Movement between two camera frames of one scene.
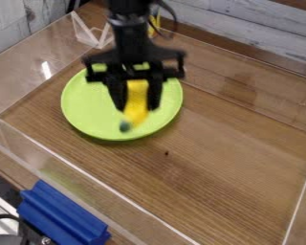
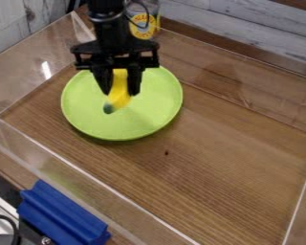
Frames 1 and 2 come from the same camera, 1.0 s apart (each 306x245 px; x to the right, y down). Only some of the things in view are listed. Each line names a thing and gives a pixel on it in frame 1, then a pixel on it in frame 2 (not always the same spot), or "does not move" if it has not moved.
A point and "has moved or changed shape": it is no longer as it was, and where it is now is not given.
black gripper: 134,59 -> 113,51
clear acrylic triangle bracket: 94,36 does not move
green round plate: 89,111 does not move
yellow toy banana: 137,107 has moved or changed shape
